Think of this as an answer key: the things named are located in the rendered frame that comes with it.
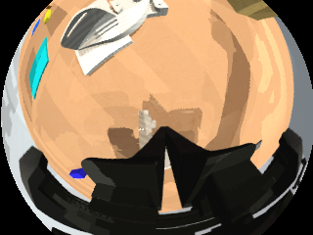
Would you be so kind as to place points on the cyan flat rectangular plate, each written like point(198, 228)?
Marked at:
point(39, 65)

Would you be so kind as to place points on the yellow rectangular bar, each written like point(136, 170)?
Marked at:
point(47, 17)

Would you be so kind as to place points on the blue rectangular bar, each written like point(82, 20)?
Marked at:
point(77, 173)

